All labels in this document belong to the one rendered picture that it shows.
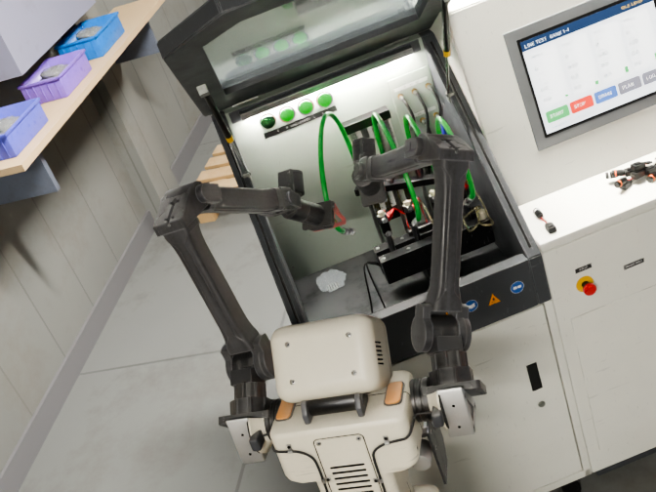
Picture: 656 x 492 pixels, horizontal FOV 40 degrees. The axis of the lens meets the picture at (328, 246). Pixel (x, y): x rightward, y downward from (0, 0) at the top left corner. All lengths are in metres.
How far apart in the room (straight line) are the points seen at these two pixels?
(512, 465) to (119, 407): 2.01
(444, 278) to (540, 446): 1.20
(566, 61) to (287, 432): 1.39
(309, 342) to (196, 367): 2.54
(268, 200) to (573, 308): 0.98
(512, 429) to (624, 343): 0.42
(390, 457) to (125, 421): 2.53
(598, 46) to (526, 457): 1.25
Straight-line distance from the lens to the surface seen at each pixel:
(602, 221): 2.53
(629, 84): 2.73
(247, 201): 2.04
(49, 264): 4.58
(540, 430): 2.86
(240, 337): 1.90
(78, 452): 4.15
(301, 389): 1.73
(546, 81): 2.63
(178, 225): 1.81
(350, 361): 1.70
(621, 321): 2.74
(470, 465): 2.85
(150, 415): 4.11
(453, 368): 1.76
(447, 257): 1.80
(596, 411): 2.91
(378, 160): 2.15
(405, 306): 2.44
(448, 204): 1.79
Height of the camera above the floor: 2.37
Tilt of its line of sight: 30 degrees down
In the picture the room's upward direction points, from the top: 21 degrees counter-clockwise
